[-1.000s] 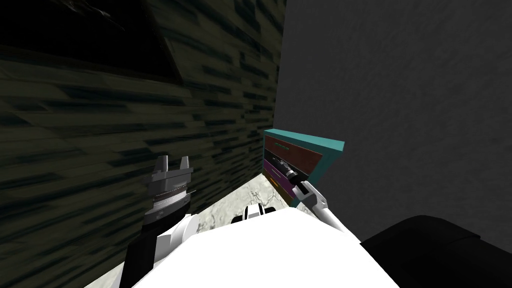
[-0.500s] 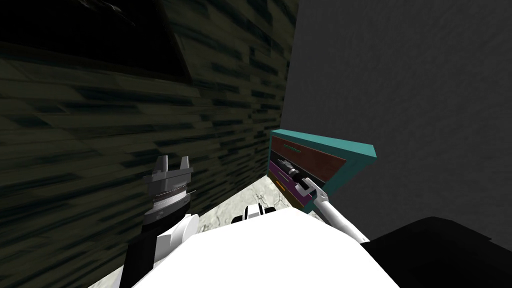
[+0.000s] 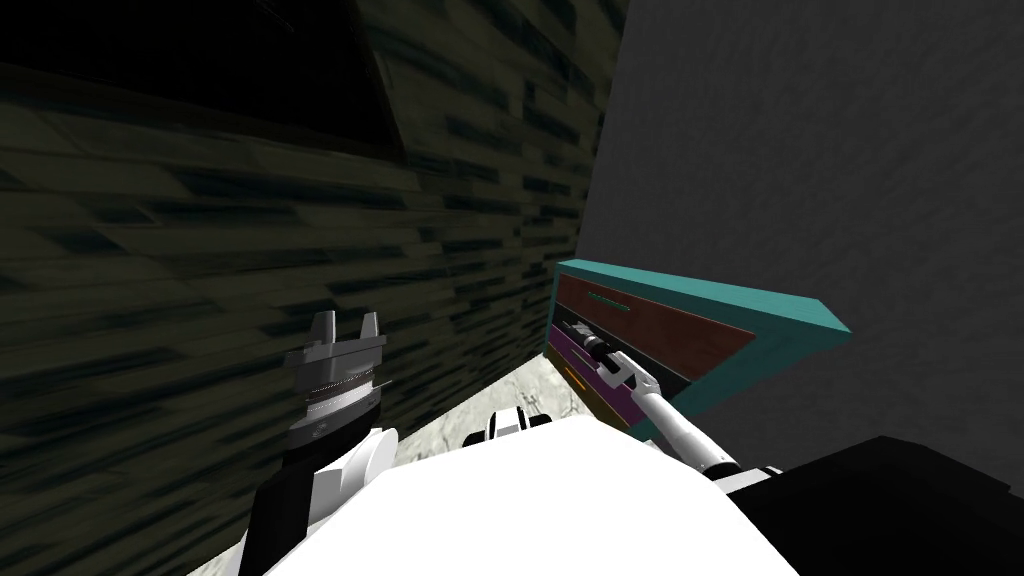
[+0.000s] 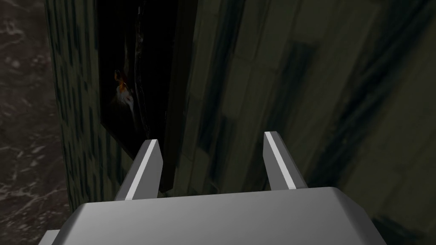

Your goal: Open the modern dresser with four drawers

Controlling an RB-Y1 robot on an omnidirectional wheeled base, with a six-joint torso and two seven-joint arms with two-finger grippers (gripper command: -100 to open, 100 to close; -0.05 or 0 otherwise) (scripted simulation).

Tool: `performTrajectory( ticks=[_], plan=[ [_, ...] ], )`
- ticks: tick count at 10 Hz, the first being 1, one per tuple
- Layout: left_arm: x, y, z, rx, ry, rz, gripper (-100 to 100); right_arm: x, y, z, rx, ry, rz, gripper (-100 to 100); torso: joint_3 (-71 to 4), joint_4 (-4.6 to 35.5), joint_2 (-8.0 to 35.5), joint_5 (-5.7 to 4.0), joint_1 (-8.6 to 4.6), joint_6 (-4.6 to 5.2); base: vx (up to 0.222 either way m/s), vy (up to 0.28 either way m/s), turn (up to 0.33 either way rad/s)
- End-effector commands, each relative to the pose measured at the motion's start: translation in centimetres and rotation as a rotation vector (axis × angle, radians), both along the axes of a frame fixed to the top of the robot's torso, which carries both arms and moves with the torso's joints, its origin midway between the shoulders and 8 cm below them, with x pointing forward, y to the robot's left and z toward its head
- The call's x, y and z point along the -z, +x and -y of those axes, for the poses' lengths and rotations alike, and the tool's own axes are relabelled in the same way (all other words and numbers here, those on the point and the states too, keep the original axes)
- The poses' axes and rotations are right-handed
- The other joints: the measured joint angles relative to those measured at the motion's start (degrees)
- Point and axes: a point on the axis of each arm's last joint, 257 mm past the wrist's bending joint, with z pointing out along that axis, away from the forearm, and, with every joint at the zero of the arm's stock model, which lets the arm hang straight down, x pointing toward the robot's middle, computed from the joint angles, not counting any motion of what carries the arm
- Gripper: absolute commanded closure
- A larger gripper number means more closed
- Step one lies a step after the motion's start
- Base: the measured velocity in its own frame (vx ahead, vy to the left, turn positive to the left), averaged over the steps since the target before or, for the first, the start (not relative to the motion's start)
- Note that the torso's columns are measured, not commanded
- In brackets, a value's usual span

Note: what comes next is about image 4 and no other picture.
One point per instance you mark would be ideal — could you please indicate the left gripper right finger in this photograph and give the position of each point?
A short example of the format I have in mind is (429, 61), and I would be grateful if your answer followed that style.
(281, 163)

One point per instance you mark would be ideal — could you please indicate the dark framed wall picture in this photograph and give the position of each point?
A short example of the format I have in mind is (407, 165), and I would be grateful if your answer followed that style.
(129, 85)

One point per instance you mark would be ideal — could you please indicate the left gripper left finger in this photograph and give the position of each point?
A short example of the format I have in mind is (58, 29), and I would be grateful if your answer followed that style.
(141, 173)

